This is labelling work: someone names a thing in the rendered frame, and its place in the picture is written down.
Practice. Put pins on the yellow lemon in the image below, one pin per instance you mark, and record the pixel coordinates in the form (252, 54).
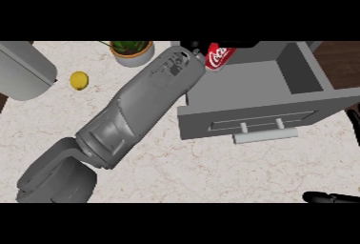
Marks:
(79, 80)

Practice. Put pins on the rounded grey appliance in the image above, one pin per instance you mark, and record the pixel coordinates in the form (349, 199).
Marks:
(24, 71)

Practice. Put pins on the red soda can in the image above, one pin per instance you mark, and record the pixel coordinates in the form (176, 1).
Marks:
(219, 57)

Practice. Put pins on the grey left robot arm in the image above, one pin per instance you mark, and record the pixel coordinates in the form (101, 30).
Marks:
(141, 98)

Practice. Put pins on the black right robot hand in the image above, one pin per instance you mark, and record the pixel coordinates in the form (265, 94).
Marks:
(328, 198)

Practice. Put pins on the dark curved object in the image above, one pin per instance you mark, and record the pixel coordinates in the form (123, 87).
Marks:
(356, 124)

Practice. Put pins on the green plant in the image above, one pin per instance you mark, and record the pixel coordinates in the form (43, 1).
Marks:
(128, 46)

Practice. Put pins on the white and orange plant pot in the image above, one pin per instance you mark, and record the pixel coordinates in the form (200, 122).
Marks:
(136, 58)

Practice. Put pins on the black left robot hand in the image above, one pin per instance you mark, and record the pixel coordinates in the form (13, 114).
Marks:
(200, 44)

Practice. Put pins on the grey open drawer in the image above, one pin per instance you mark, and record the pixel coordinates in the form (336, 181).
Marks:
(249, 82)

